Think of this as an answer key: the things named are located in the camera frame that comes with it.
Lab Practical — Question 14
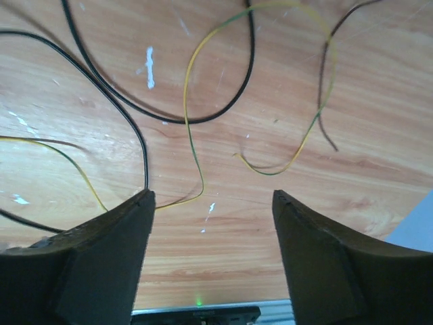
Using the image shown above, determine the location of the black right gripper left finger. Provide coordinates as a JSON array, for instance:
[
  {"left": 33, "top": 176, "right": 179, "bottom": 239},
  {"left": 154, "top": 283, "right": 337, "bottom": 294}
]
[{"left": 1, "top": 190, "right": 156, "bottom": 324}]

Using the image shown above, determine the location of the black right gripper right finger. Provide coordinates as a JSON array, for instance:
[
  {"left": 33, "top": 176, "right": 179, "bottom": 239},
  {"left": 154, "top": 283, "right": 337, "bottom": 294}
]
[{"left": 272, "top": 190, "right": 432, "bottom": 324}]

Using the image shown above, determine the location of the yellow green wire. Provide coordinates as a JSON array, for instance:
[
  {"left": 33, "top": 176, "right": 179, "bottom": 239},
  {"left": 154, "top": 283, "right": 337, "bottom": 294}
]
[{"left": 0, "top": 0, "right": 339, "bottom": 213}]

